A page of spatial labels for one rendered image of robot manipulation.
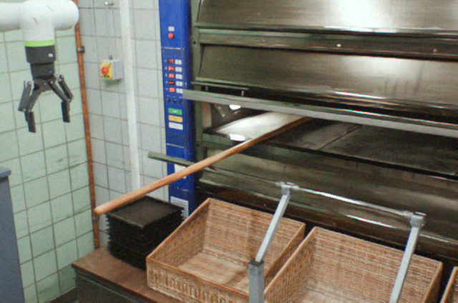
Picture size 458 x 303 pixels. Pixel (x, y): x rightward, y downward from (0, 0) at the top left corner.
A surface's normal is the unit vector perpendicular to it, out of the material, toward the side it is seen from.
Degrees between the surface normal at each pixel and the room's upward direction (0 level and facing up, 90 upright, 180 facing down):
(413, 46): 90
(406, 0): 70
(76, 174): 90
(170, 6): 90
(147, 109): 90
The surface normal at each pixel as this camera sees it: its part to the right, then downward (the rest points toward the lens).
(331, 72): -0.56, -0.12
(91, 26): -0.58, 0.22
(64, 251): 0.81, 0.14
